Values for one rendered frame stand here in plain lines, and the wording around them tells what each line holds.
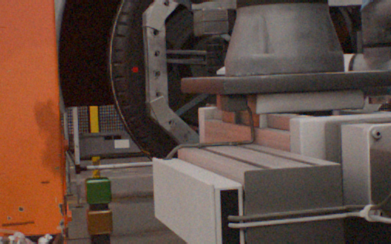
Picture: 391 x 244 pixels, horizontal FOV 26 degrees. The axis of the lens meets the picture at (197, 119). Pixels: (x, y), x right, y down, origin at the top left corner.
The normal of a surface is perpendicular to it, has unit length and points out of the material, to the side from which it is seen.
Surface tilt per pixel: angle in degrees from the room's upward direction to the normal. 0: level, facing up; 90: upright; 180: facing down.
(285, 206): 90
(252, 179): 90
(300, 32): 73
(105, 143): 83
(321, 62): 90
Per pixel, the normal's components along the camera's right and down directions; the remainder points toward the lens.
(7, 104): 0.21, 0.04
